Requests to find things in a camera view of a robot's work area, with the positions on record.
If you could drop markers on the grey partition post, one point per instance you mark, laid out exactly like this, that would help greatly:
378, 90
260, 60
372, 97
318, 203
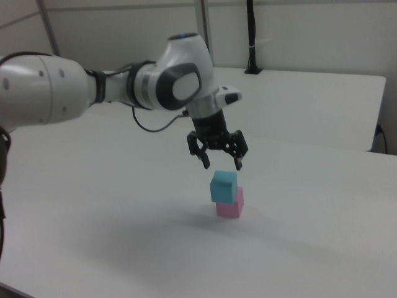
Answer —
204, 31
49, 28

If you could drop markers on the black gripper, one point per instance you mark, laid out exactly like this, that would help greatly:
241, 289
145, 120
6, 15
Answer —
211, 128

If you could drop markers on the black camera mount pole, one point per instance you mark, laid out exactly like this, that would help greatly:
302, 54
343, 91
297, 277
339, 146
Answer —
252, 37

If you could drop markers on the blue cube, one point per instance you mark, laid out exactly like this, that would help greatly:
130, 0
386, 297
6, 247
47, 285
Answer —
222, 190

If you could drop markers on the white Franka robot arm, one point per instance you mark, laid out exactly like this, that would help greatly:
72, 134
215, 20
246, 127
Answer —
56, 90

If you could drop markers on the pink cube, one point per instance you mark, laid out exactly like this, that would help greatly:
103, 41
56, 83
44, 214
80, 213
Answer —
230, 209

